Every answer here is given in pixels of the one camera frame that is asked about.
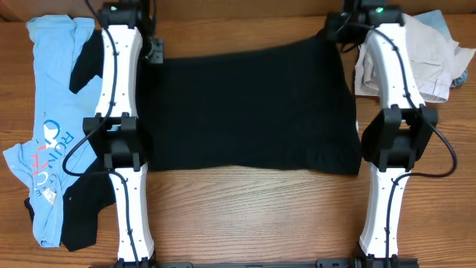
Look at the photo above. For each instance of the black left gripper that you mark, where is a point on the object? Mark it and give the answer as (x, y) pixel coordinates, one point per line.
(157, 50)

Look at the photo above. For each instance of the black t-shirt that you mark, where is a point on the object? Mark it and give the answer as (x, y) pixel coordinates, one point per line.
(284, 108)

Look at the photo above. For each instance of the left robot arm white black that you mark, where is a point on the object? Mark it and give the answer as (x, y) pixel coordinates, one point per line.
(115, 132)

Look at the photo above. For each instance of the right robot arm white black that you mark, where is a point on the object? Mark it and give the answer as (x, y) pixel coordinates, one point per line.
(396, 138)

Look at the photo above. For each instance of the light blue printed t-shirt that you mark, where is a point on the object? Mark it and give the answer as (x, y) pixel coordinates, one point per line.
(46, 164)

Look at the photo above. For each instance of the black garment with logo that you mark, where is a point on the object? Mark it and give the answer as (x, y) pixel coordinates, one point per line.
(89, 194)

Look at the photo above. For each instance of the beige folded shorts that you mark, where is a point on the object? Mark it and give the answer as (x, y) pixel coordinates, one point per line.
(427, 59)

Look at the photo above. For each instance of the pale blue folded cloth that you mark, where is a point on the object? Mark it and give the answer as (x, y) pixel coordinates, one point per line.
(436, 20)

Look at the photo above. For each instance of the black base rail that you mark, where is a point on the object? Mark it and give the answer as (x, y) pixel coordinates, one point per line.
(260, 264)

